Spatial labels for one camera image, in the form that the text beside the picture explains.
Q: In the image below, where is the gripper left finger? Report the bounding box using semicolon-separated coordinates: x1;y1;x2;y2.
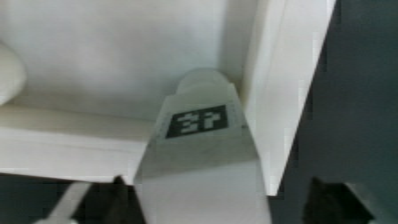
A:
73;176;146;224

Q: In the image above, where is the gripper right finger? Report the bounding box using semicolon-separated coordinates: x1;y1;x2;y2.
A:
302;178;375;224

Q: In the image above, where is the white table leg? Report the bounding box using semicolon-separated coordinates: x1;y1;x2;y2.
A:
135;69;272;224

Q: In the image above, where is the white square table top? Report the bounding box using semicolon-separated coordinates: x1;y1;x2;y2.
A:
0;0;337;191

